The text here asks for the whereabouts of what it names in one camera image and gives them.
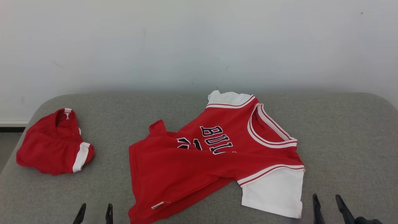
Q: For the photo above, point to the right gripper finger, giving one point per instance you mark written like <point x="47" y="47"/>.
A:
<point x="317" y="211"/>
<point x="344" y="213"/>

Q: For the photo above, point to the white and black baseboard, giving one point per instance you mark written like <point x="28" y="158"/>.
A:
<point x="12" y="126"/>

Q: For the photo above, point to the red basketball jersey white sleeves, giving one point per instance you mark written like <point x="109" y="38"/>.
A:
<point x="186" y="168"/>

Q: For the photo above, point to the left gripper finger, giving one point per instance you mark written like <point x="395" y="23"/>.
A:
<point x="109" y="216"/>
<point x="80" y="216"/>

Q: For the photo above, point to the red shorts white stripe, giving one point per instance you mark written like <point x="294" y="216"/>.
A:
<point x="49" y="149"/>

